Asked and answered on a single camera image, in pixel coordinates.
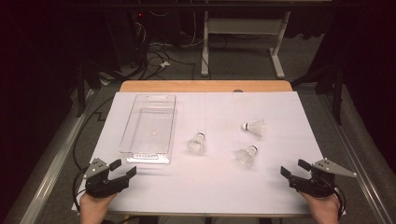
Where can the white plug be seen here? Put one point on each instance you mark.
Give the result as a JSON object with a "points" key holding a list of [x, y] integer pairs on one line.
{"points": [[165, 64]]}

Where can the dark round table grommet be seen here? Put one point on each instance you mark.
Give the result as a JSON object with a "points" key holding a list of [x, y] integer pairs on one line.
{"points": [[238, 90]]}

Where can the person's left hand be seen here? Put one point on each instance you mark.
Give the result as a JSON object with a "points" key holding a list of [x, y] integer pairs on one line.
{"points": [[95, 210]]}

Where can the clear plastic tray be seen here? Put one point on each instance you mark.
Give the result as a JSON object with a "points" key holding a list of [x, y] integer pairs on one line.
{"points": [[149, 130]]}

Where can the white metal stand frame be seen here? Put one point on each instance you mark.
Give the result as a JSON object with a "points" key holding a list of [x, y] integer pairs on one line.
{"points": [[243, 26]]}

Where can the white shuttlecock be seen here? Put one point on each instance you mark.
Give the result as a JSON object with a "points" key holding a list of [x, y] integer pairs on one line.
{"points": [[255, 127], [246, 155], [196, 144]]}

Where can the white table cover board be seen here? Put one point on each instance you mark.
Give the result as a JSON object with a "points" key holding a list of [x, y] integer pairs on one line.
{"points": [[211, 186]]}

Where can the black metal stand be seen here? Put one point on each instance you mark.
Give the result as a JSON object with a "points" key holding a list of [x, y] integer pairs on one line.
{"points": [[81, 93], [336, 99]]}

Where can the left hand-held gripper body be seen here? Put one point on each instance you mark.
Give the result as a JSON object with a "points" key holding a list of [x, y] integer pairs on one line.
{"points": [[99, 186]]}

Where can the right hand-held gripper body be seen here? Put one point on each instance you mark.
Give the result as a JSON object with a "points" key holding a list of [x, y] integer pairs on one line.
{"points": [[317, 186]]}

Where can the grey metal rail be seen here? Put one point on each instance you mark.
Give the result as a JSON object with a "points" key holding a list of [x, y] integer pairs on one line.
{"points": [[53, 168], [351, 149]]}

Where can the person's right hand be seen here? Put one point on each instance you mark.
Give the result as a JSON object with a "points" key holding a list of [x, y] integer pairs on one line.
{"points": [[323, 210]]}

